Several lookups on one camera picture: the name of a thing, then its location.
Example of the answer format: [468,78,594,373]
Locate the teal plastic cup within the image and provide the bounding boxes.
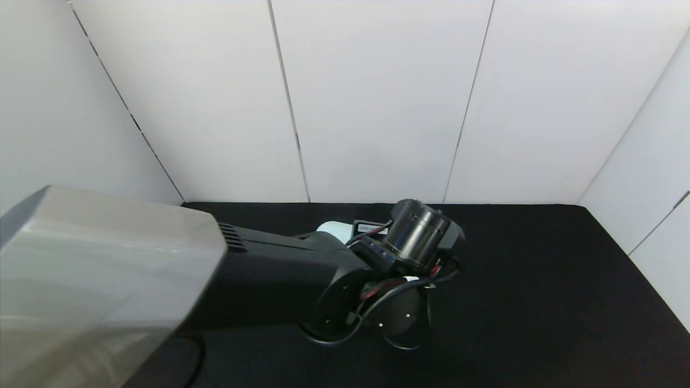
[316,220,355,245]

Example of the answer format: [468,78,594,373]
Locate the black table cloth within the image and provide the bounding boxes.
[124,203,690,388]

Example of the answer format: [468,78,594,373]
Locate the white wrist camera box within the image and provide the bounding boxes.
[352,219,393,236]

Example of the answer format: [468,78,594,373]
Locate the black camera cable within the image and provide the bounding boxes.
[299,269,461,351]

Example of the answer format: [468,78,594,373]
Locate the black red arm cable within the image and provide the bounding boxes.
[181,331,206,388]

